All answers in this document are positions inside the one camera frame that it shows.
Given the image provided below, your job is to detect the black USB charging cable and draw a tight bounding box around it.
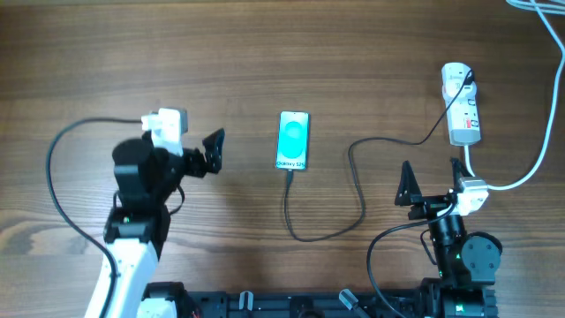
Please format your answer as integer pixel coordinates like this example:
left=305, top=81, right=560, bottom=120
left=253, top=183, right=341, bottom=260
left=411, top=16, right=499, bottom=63
left=282, top=72, right=477, bottom=243

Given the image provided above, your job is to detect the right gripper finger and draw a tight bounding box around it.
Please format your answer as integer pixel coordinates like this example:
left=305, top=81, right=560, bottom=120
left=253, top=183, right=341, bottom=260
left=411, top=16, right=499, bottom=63
left=395, top=161, right=422, bottom=206
left=450, top=157, right=471, bottom=180

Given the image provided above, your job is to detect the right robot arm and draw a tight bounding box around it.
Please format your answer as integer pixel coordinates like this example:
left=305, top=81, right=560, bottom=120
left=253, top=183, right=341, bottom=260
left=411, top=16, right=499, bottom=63
left=395, top=158, right=502, bottom=318

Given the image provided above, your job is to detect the Galaxy S25 smartphone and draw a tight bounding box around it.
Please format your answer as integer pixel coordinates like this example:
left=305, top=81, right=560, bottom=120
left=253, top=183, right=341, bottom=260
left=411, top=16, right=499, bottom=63
left=275, top=111, right=310, bottom=170

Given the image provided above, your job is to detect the white power strip cord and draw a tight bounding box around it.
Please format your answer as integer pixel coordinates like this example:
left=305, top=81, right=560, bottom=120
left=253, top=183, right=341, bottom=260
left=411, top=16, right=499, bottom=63
left=463, top=0, right=565, bottom=192

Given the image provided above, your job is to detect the white power strip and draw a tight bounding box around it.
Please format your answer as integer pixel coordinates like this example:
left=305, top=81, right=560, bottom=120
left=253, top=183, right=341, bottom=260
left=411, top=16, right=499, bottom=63
left=441, top=62, right=481, bottom=147

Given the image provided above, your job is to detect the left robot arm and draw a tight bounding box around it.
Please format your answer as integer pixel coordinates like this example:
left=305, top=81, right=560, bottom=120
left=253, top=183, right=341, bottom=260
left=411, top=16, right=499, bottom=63
left=86, top=129, right=225, bottom=317

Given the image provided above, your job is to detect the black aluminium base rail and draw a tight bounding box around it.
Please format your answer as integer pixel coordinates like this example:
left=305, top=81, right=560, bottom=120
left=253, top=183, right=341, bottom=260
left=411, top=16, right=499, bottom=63
left=140, top=282, right=499, bottom=318

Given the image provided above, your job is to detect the left camera black cable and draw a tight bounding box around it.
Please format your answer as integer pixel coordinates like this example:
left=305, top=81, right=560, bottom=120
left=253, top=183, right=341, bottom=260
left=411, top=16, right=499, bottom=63
left=45, top=117, right=143, bottom=318

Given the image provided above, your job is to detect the right camera black cable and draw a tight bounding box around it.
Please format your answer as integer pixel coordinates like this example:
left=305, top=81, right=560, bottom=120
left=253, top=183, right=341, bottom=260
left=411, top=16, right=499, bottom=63
left=365, top=203, right=458, bottom=318

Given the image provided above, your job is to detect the white USB charger plug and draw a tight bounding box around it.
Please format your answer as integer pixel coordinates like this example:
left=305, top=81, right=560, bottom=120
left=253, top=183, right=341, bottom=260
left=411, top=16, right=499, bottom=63
left=442, top=75, right=477, bottom=102

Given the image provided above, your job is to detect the camera black cable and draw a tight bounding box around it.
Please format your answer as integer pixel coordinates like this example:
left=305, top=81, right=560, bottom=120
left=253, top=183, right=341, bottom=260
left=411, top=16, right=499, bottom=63
left=365, top=203, right=458, bottom=318
left=45, top=117, right=143, bottom=318

